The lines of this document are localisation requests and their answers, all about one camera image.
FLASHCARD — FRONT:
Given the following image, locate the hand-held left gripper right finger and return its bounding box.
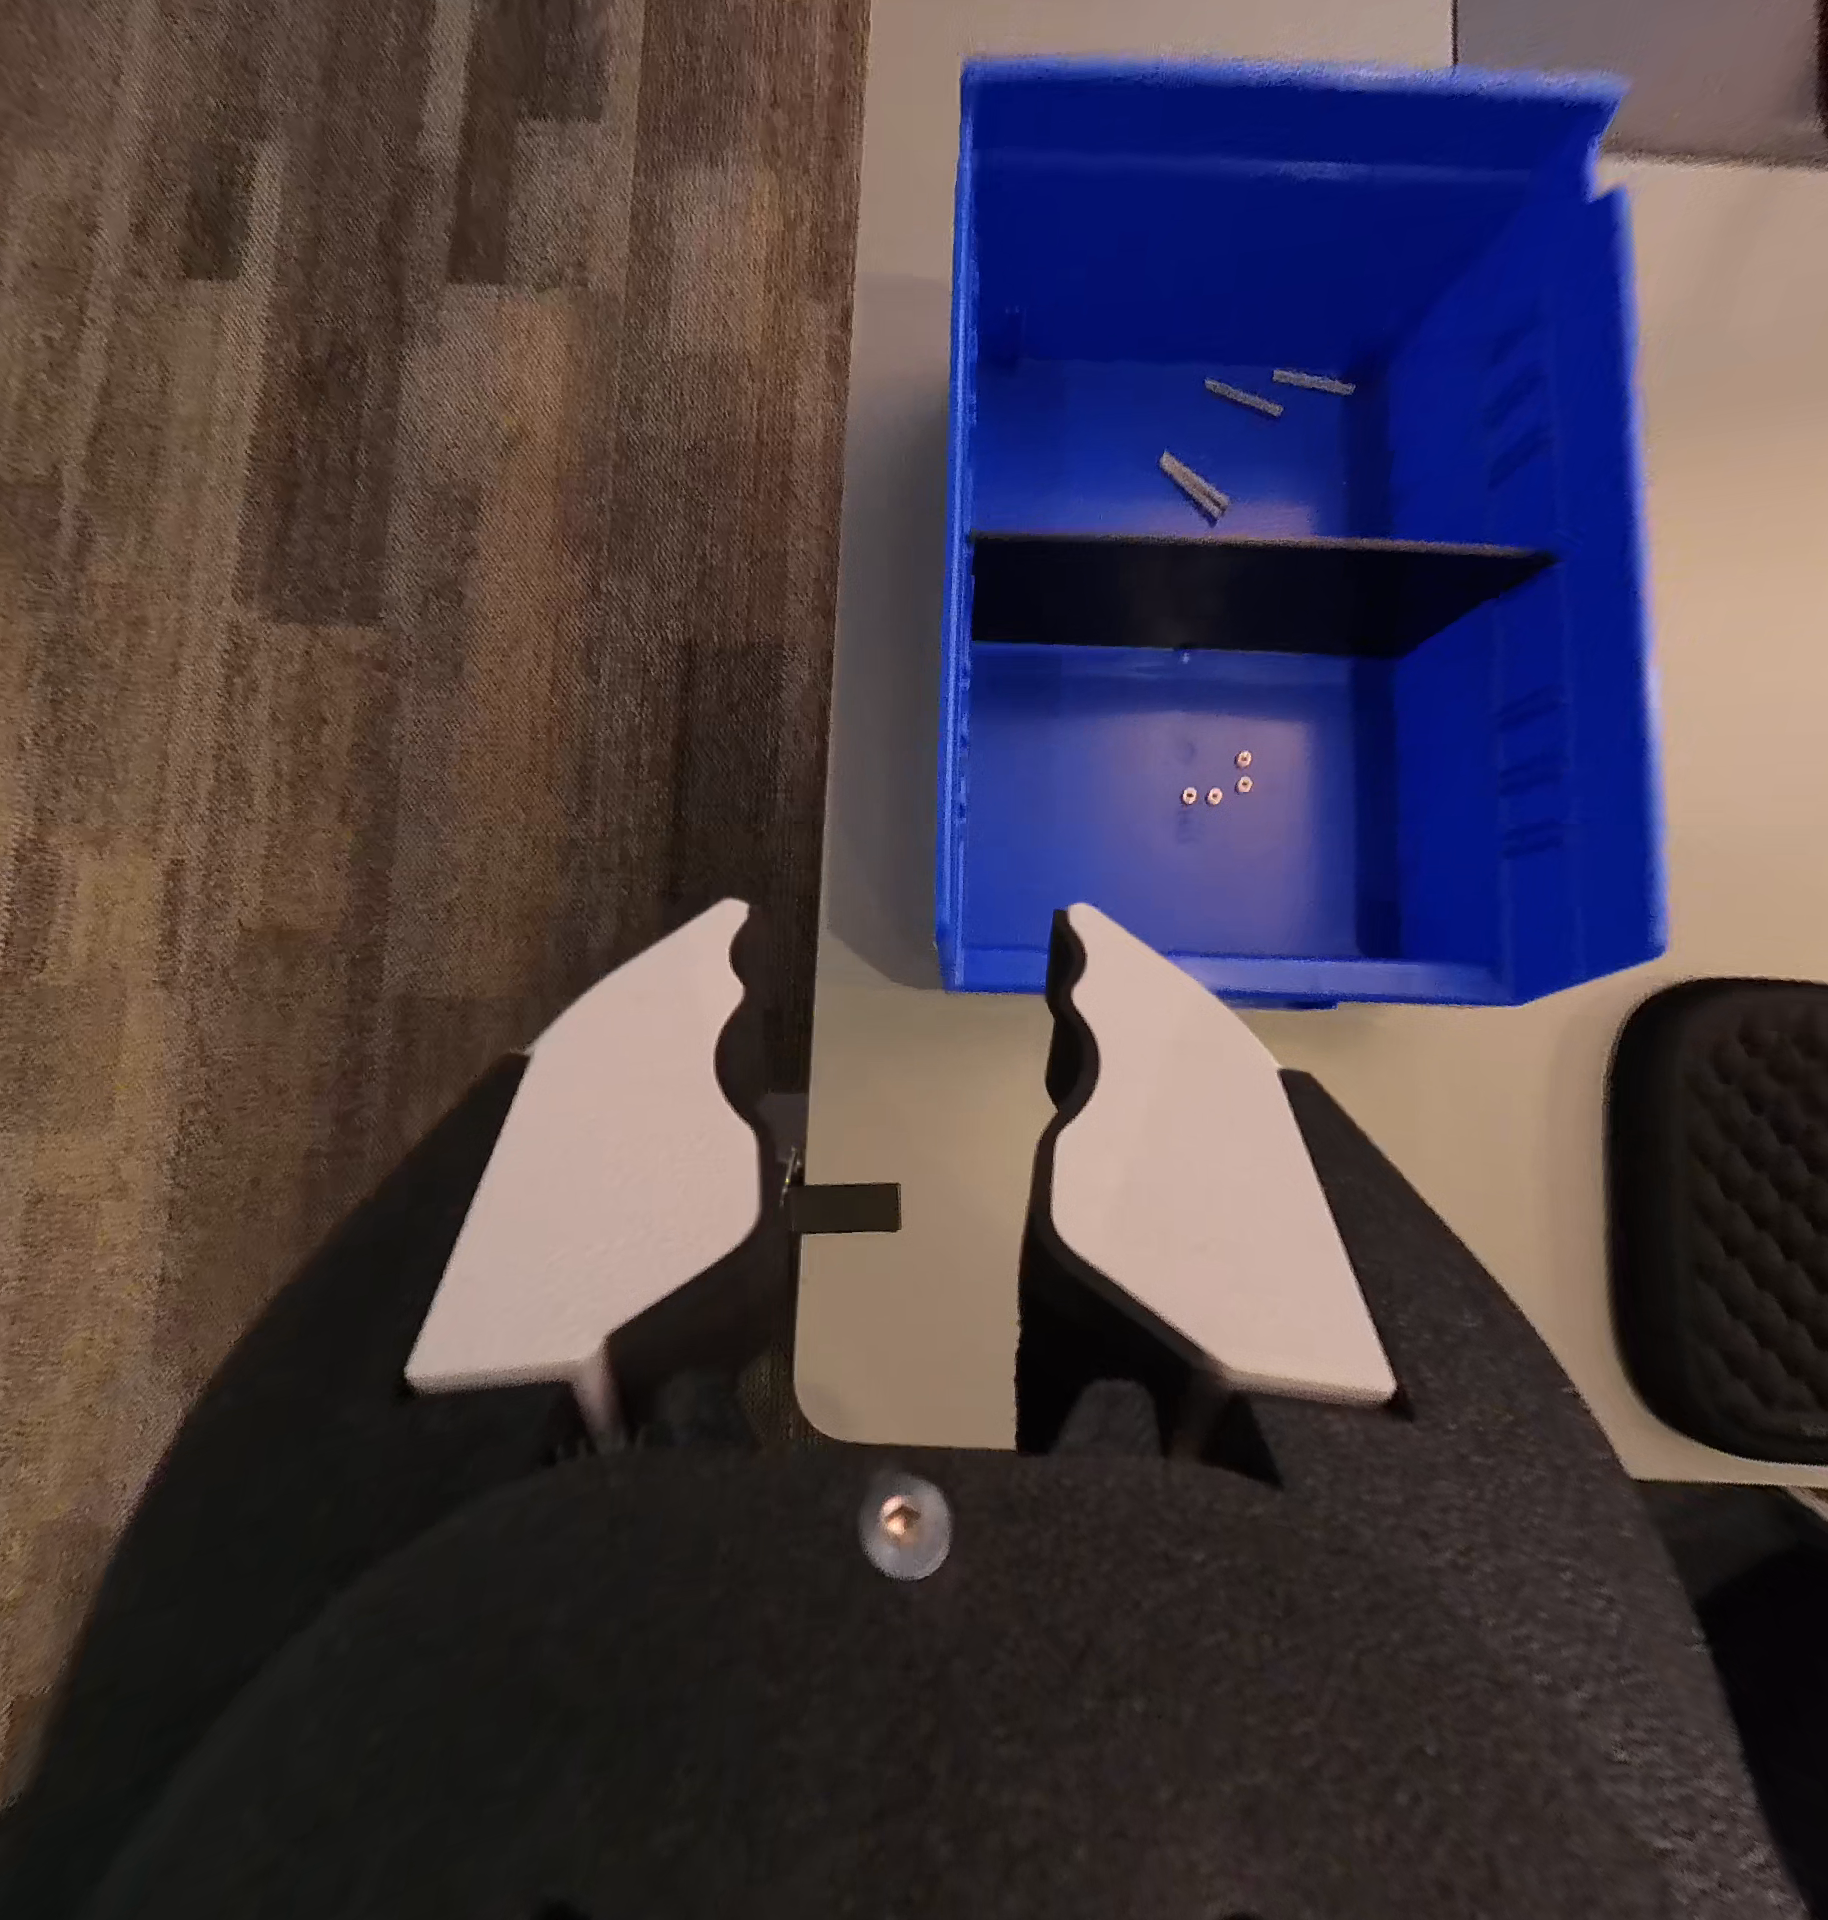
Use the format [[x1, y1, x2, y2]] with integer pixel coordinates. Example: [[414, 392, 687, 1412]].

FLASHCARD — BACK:
[[1012, 903, 1400, 1459]]

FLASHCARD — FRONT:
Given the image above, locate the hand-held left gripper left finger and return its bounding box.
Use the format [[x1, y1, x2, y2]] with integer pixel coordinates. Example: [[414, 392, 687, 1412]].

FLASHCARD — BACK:
[[405, 897, 801, 1454]]

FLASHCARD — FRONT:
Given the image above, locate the blue bin with black divider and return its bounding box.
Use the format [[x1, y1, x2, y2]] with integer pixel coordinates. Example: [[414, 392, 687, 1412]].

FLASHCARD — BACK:
[[932, 56, 1670, 1010]]

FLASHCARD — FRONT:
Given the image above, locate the black tape mark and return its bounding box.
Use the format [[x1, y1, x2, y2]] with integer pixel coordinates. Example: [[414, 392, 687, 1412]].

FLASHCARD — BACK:
[[783, 1180, 907, 1243]]

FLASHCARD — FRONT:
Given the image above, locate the black quilted pad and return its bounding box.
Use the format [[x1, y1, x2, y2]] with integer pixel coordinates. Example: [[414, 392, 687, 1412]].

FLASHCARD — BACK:
[[1600, 975, 1828, 1471]]

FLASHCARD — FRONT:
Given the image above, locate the black bin divider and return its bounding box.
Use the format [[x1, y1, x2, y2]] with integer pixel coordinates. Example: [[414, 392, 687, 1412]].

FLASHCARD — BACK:
[[968, 528, 1564, 662]]

